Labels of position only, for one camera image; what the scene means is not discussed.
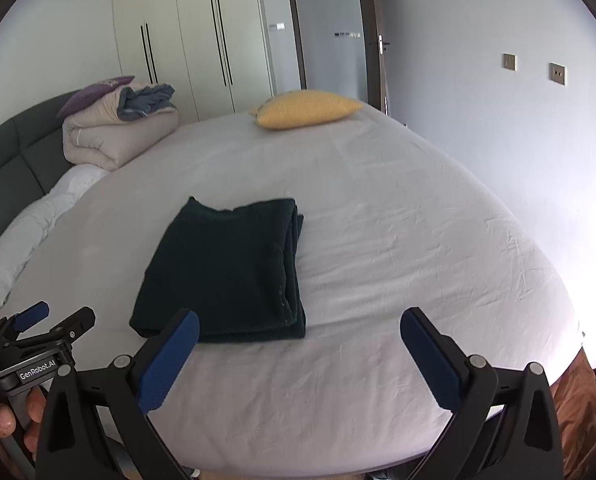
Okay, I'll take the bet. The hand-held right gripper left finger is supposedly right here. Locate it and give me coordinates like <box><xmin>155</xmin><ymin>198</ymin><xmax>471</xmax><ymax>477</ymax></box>
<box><xmin>35</xmin><ymin>308</ymin><xmax>201</xmax><ymax>480</ymax></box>

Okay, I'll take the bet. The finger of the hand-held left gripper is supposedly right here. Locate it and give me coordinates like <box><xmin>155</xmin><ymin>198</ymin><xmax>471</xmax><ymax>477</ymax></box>
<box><xmin>20</xmin><ymin>306</ymin><xmax>97</xmax><ymax>354</ymax></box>
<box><xmin>0</xmin><ymin>301</ymin><xmax>50</xmax><ymax>335</ymax></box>

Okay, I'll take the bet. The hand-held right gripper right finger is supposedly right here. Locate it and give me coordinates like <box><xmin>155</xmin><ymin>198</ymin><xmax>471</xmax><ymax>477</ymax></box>
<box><xmin>399</xmin><ymin>306</ymin><xmax>564</xmax><ymax>480</ymax></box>

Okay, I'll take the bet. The dark green garment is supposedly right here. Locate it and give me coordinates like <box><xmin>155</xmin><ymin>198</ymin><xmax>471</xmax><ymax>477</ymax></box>
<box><xmin>129</xmin><ymin>196</ymin><xmax>307</xmax><ymax>345</ymax></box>

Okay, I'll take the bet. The white pillow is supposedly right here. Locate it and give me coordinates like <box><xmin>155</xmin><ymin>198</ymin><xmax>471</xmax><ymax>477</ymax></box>
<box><xmin>0</xmin><ymin>162</ymin><xmax>110</xmax><ymax>311</ymax></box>

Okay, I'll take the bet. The bed with white sheet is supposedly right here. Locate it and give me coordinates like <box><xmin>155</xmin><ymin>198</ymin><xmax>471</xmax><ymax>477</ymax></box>
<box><xmin>0</xmin><ymin>97</ymin><xmax>586</xmax><ymax>476</ymax></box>

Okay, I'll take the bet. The grey padded headboard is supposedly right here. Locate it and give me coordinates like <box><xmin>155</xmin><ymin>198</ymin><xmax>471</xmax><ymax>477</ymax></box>
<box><xmin>0</xmin><ymin>89</ymin><xmax>86</xmax><ymax>281</ymax></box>

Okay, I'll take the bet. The folded beige duvet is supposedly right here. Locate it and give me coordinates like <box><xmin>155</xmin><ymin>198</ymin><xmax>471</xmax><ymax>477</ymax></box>
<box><xmin>62</xmin><ymin>84</ymin><xmax>180</xmax><ymax>171</ymax></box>

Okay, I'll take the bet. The purple pillow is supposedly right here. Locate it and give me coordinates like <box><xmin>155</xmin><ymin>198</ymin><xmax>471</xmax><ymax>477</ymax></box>
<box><xmin>58</xmin><ymin>76</ymin><xmax>136</xmax><ymax>118</ymax></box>

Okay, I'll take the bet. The blue-grey cloth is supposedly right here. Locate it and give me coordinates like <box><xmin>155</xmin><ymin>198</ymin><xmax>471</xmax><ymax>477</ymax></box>
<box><xmin>116</xmin><ymin>83</ymin><xmax>176</xmax><ymax>122</ymax></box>

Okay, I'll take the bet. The yellow pillow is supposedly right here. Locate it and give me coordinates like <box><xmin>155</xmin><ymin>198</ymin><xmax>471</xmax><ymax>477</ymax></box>
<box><xmin>249</xmin><ymin>90</ymin><xmax>365</xmax><ymax>131</ymax></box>

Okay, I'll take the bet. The cream wardrobe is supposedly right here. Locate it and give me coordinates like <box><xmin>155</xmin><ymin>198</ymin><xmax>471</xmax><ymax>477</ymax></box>
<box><xmin>112</xmin><ymin>0</ymin><xmax>274</xmax><ymax>123</ymax></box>

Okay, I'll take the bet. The frosted glass door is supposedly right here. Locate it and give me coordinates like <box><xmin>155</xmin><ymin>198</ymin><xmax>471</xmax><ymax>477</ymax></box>
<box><xmin>294</xmin><ymin>0</ymin><xmax>369</xmax><ymax>103</ymax></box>

